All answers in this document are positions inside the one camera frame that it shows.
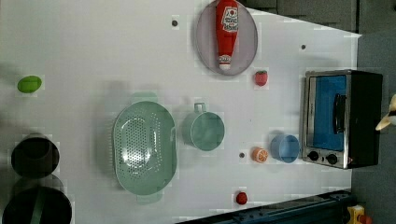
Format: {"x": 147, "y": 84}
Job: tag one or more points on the silver black toaster oven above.
{"x": 341, "y": 110}

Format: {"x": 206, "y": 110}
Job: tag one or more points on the green perforated colander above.
{"x": 144, "y": 140}

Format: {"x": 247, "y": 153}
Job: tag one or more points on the red toy strawberry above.
{"x": 261, "y": 78}

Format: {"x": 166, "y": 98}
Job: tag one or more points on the orange toy slice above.
{"x": 259, "y": 155}

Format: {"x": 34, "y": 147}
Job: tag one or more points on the grey round plate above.
{"x": 245, "y": 47}

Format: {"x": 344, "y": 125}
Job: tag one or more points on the blue cup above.
{"x": 285, "y": 148}

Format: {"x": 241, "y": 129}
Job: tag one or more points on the small red toy fruit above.
{"x": 241, "y": 198}

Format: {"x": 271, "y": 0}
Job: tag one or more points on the red ketchup bottle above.
{"x": 226, "y": 31}

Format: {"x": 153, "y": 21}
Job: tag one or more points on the green toy lime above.
{"x": 29, "y": 84}

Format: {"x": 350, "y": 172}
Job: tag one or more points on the black bowl with green stripe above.
{"x": 40, "y": 205}

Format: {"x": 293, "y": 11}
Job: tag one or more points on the yellow red emergency button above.
{"x": 358, "y": 216}

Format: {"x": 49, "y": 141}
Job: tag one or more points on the green mug with handle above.
{"x": 202, "y": 129}

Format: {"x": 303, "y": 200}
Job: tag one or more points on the blue metal frame rail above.
{"x": 326, "y": 208}

